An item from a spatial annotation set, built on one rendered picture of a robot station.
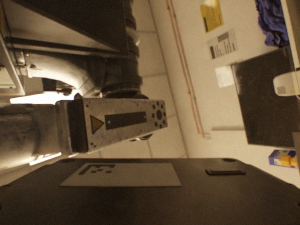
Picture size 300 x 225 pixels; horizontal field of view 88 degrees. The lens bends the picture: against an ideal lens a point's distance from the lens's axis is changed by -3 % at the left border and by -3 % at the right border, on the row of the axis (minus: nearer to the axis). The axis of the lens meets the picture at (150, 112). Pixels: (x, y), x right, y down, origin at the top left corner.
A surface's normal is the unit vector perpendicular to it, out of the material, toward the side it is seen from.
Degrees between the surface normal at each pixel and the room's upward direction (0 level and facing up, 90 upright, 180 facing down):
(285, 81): 90
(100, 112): 157
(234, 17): 90
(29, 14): 90
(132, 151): 180
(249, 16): 90
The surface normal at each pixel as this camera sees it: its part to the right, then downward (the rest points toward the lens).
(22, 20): 0.11, 0.99
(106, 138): 0.84, -0.11
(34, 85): 0.57, -0.09
